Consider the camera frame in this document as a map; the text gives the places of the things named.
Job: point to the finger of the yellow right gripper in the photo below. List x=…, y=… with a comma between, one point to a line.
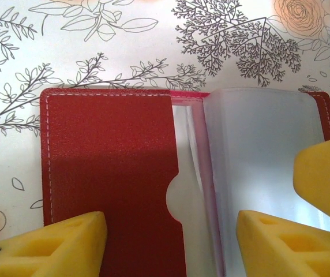
x=323, y=179

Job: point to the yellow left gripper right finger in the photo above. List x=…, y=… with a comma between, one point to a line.
x=292, y=254

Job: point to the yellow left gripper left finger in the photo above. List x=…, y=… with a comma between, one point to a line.
x=38, y=254

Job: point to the red leather card holder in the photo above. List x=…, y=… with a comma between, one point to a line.
x=110, y=158

